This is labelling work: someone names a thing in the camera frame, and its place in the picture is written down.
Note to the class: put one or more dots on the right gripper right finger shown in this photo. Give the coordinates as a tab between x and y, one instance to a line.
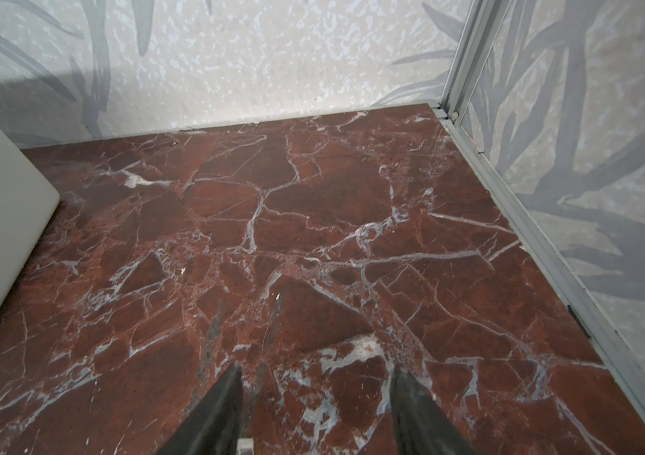
420	426

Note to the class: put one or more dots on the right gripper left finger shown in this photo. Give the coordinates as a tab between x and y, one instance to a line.
213	426

